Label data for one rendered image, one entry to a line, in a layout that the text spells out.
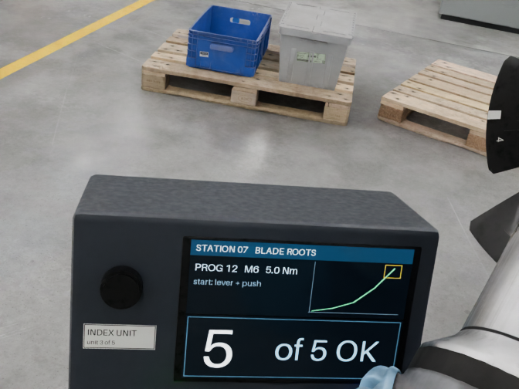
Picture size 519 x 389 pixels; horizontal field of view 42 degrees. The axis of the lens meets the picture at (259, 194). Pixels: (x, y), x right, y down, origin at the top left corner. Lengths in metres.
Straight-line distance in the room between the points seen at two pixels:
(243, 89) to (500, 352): 3.53
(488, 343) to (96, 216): 0.26
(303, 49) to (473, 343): 3.52
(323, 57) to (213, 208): 3.38
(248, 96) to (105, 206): 3.39
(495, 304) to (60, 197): 2.61
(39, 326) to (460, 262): 1.64
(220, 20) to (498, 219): 3.51
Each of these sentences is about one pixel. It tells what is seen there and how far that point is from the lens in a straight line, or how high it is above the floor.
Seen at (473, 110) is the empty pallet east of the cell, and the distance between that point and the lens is 4.08.
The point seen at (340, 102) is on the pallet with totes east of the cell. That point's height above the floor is 0.14.
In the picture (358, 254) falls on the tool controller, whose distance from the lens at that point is 0.49.
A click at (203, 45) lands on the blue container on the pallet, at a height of 0.29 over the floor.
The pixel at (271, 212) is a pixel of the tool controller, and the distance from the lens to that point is 0.49.
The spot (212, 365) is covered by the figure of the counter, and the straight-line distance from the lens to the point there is 0.51.
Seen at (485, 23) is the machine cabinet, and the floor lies 0.04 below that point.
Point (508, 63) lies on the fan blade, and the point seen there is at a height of 1.13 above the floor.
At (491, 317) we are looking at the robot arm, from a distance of 0.38.
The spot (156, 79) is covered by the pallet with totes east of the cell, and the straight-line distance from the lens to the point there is 3.94.
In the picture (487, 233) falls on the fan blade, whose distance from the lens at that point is 1.13.
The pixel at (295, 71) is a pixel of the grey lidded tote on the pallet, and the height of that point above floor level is 0.22.
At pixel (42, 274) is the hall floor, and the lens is 2.49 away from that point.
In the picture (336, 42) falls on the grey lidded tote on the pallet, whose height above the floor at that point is 0.44.
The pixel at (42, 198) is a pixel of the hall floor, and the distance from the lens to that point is 2.91.
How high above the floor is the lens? 1.50
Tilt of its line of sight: 30 degrees down
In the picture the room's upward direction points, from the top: 8 degrees clockwise
